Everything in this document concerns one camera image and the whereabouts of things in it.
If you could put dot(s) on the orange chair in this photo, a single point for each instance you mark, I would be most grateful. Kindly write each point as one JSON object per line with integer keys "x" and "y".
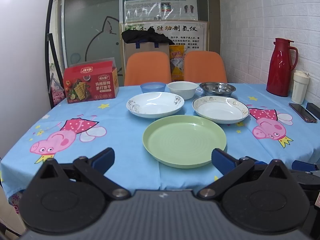
{"x": 205, "y": 66}
{"x": 147, "y": 67}

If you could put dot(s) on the yellow snack packet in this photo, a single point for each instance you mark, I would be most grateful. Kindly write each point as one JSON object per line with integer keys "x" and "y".
{"x": 176, "y": 62}

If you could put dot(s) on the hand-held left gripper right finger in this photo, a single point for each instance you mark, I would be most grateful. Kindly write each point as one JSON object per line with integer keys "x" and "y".
{"x": 222, "y": 161}

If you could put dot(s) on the black stand pole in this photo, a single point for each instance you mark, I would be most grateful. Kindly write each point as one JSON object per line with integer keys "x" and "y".
{"x": 53, "y": 52}

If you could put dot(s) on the green white wall poster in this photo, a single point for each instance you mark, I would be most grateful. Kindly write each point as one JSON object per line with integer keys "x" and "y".
{"x": 150, "y": 0}

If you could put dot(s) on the white tumbler cup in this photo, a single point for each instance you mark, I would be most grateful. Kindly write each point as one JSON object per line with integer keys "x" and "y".
{"x": 299, "y": 90}

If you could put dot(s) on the pink printed bag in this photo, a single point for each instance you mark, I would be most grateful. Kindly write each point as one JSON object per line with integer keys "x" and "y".
{"x": 57, "y": 92}

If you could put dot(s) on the green plastic plate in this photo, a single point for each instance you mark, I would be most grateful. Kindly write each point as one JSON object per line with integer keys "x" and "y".
{"x": 185, "y": 140}

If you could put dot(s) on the stainless steel bowl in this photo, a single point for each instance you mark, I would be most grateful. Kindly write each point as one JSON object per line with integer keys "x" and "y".
{"x": 217, "y": 88}

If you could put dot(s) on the red thermos jug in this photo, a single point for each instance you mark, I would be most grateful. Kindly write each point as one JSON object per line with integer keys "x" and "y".
{"x": 278, "y": 72}

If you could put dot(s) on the dark smartphone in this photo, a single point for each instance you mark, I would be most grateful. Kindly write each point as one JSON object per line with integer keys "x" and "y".
{"x": 302, "y": 112}

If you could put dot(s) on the blue cartoon printed tablecloth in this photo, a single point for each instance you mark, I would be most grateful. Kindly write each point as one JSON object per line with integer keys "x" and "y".
{"x": 112, "y": 135}

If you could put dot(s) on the frosted glass door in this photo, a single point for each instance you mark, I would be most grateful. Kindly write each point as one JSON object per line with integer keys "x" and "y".
{"x": 87, "y": 17}

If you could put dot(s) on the white light panel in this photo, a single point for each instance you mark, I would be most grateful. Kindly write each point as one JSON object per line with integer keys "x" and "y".
{"x": 22, "y": 55}

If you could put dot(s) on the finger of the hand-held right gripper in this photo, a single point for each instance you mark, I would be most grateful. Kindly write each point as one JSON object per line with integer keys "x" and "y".
{"x": 303, "y": 165}

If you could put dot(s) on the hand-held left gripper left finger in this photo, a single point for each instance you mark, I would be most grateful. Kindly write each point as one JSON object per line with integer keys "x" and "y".
{"x": 103, "y": 158}

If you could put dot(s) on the blue translucent plastic bowl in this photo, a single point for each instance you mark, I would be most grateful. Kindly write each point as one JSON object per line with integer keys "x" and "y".
{"x": 152, "y": 87}

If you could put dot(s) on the black cloth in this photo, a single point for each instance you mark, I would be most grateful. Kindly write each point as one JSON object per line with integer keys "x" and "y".
{"x": 145, "y": 36}

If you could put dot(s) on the white ceramic bowl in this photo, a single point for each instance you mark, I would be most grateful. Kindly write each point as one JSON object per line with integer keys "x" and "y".
{"x": 182, "y": 90}

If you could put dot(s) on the white plate with gold rim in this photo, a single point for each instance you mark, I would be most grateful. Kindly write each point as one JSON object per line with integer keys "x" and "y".
{"x": 220, "y": 111}

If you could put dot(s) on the white framed poster board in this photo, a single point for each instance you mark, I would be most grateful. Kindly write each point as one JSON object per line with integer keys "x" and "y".
{"x": 190, "y": 35}

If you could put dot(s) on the cardboard box with black cloth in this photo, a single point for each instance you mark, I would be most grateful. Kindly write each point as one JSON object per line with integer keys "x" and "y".
{"x": 147, "y": 48}

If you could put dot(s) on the white plate with floral print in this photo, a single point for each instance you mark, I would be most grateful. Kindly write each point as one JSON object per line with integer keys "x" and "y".
{"x": 155, "y": 105}

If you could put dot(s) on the red cracker box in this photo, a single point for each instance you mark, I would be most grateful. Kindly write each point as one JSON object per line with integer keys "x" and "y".
{"x": 90, "y": 87}

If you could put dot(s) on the black flat box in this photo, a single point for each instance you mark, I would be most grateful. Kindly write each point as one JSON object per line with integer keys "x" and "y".
{"x": 314, "y": 110}

